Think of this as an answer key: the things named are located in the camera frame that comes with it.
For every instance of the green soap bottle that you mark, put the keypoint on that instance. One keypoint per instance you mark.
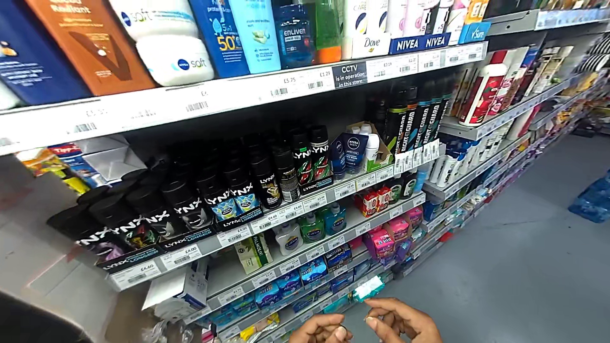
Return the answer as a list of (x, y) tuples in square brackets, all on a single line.
[(313, 232)]

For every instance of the white metal shelving unit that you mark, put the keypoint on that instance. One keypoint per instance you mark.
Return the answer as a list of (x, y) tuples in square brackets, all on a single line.
[(267, 98)]

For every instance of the red white bottle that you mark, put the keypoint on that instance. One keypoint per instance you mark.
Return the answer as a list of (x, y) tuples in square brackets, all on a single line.
[(486, 90)]

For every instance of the pile of pink packs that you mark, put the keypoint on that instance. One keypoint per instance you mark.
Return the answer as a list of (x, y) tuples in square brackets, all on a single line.
[(381, 243)]

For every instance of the clear plastic bag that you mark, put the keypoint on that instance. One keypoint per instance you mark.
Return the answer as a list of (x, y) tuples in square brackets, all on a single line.
[(164, 333)]

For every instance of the white cardboard box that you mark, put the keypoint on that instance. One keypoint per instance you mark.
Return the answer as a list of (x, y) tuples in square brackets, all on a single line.
[(183, 288)]

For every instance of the white roll-on bottle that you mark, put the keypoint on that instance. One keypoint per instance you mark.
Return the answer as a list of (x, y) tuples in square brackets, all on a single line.
[(372, 150)]

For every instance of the navy face wash tube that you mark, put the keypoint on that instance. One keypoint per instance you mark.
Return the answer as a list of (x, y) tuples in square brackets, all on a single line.
[(338, 157), (354, 152)]

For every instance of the white packaging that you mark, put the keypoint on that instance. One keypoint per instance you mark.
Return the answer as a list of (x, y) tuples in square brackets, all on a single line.
[(117, 159)]

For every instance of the white display tray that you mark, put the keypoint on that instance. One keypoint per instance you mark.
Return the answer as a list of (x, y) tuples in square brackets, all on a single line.
[(371, 45)]

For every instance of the teal pack with white label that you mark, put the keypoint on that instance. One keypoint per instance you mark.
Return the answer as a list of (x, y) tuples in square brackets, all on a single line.
[(369, 288)]

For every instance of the dark blue lotion bottle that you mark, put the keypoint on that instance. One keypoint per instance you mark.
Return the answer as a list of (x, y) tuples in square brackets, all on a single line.
[(33, 66)]

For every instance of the grey shelving unit with goods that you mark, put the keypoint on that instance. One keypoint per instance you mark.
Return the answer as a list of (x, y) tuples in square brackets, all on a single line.
[(514, 107)]

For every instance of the stack of blue packs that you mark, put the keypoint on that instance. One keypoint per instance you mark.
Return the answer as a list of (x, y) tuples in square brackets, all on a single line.
[(288, 283)]

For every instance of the person's right hand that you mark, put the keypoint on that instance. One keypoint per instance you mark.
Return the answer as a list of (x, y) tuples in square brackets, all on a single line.
[(418, 326)]

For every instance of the row of black deodorant cans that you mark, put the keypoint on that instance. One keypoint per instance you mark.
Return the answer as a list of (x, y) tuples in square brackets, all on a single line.
[(217, 183)]

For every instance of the row of white pink bottles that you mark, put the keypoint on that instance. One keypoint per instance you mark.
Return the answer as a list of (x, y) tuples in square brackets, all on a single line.
[(405, 16)]

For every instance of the dark grey sign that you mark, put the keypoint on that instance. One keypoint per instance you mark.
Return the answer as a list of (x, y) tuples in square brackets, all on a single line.
[(350, 75)]

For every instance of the dark green bottle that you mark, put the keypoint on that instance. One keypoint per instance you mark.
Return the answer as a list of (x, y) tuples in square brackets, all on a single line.
[(395, 190), (409, 185)]

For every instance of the black cardboard display tray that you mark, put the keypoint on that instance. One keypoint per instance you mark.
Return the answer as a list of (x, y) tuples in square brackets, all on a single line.
[(317, 185), (188, 239), (131, 258), (240, 218)]

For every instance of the person's right fingers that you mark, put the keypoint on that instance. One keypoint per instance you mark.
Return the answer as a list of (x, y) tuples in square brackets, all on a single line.
[(391, 318)]

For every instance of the bright blue display tray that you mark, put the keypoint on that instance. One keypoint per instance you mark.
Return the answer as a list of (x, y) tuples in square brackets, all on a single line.
[(475, 33)]

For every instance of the person's left index finger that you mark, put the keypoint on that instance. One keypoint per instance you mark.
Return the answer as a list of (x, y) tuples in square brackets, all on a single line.
[(314, 322)]

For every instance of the light blue bottle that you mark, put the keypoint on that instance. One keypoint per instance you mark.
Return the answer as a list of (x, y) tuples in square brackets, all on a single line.
[(259, 38)]

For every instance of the blue sunscreen bottle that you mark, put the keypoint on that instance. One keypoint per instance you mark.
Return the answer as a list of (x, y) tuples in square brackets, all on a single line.
[(224, 43)]

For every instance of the green bottle with orange cap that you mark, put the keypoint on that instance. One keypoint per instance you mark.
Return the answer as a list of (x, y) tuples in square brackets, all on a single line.
[(328, 38)]

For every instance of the red white small box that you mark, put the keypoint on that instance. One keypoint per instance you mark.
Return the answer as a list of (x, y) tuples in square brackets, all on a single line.
[(383, 199), (369, 205)]

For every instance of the white soap bottle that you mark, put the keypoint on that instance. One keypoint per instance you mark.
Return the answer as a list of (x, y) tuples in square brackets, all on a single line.
[(289, 242)]

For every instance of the blue red packet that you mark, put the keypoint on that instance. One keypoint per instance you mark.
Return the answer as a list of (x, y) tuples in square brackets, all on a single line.
[(78, 162)]

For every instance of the yellow orange packet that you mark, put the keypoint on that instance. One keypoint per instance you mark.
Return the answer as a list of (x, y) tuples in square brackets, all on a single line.
[(45, 164)]

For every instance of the teal soap bottle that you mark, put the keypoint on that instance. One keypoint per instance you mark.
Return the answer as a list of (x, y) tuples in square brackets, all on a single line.
[(336, 221)]

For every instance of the person's right index finger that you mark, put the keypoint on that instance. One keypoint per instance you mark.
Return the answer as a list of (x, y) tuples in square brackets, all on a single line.
[(391, 305)]

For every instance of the green cream soap pack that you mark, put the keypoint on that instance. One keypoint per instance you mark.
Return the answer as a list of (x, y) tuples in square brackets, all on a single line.
[(252, 255)]

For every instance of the dark blue display tray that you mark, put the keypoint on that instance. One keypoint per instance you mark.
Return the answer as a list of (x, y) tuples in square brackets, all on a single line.
[(419, 44)]

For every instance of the blue shrink-wrapped bottle pack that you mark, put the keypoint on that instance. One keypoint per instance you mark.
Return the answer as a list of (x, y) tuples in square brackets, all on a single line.
[(591, 200)]

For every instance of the person's right thumb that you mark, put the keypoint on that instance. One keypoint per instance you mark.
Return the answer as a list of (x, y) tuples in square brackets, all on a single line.
[(379, 327)]

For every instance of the person's left thumb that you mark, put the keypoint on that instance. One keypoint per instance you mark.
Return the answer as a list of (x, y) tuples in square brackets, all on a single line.
[(339, 334)]

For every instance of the dark blue gel jar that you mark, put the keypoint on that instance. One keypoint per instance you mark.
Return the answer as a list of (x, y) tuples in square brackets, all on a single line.
[(295, 45)]

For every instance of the person's left hand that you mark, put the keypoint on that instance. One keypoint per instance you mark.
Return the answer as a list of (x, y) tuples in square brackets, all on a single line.
[(309, 329)]

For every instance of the white cream jar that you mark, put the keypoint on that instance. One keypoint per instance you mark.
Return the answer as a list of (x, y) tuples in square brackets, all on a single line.
[(164, 21), (164, 64)]

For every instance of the row of tall black cans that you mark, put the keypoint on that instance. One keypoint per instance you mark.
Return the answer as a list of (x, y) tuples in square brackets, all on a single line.
[(422, 119)]

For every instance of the brown orange bottle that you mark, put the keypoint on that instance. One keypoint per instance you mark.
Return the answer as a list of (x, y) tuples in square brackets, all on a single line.
[(97, 45)]

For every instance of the green brown cardboard tray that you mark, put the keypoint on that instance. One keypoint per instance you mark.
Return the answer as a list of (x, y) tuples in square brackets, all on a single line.
[(385, 151)]

